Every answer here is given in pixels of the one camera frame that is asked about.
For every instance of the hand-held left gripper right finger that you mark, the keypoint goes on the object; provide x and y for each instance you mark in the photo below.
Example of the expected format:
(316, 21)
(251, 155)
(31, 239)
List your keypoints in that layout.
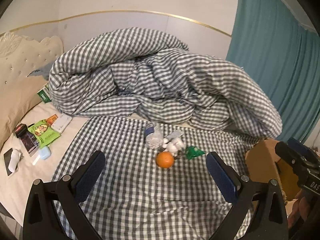
(221, 177)

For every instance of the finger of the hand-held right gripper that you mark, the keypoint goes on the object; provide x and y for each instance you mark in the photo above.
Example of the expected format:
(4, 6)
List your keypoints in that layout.
(303, 150)
(290, 157)

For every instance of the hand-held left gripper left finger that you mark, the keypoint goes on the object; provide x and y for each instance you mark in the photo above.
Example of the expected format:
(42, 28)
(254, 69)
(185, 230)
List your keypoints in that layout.
(90, 177)

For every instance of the cardboard box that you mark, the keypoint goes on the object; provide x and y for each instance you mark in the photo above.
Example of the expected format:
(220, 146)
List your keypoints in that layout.
(265, 165)

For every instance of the green snack wrapper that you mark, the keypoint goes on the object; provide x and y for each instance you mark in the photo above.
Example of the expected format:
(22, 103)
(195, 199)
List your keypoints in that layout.
(193, 152)

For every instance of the white paper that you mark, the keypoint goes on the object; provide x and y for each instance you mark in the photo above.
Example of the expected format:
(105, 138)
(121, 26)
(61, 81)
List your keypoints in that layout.
(173, 145)

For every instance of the orange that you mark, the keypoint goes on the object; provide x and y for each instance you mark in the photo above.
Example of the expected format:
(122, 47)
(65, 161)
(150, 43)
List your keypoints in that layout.
(165, 159)

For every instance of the clear plastic wrapper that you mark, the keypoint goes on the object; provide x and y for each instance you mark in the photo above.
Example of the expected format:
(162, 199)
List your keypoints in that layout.
(172, 135)

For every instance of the clear plastic bottle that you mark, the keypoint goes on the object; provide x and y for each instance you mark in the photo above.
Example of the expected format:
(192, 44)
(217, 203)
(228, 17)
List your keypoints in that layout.
(153, 136)

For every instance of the person's right hand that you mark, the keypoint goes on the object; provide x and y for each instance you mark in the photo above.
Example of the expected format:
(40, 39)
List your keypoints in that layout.
(300, 207)

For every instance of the light blue earbud case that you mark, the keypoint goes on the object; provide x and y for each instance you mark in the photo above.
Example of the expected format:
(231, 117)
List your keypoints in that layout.
(45, 152)

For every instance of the grey checked bed sheet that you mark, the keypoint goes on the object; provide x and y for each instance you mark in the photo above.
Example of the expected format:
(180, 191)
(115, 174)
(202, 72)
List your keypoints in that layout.
(140, 192)

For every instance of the cream mattress sheet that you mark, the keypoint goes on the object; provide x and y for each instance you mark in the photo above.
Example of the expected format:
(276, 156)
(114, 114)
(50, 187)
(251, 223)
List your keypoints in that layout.
(32, 185)

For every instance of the white power bank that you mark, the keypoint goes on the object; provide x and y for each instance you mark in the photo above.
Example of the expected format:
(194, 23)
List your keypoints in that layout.
(61, 123)

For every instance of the green snack packet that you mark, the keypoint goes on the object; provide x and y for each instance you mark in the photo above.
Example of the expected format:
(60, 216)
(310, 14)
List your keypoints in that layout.
(42, 131)

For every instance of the dark small box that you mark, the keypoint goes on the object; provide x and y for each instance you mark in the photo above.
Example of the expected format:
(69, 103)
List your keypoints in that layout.
(31, 143)

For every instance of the orange card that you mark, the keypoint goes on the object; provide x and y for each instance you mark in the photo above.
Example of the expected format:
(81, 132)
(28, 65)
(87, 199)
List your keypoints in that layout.
(52, 119)

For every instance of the white handheld device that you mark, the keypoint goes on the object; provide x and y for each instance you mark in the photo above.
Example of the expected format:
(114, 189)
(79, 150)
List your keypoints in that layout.
(14, 160)

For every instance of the small black box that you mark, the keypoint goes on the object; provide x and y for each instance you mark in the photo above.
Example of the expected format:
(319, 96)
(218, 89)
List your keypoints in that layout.
(21, 130)

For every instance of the black smartphone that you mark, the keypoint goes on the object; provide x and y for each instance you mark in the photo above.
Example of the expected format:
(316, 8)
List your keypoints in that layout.
(7, 160)

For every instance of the green and white box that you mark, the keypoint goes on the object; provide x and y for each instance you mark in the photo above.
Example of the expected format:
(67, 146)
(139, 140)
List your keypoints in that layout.
(43, 95)

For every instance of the teal curtain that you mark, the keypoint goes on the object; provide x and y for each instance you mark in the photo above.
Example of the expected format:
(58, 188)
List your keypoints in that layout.
(275, 55)

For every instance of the grey checked duvet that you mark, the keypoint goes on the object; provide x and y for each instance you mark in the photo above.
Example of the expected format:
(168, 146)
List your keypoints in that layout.
(162, 80)

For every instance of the cream tufted headboard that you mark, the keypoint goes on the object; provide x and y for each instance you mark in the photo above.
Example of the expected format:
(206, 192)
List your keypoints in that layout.
(22, 55)

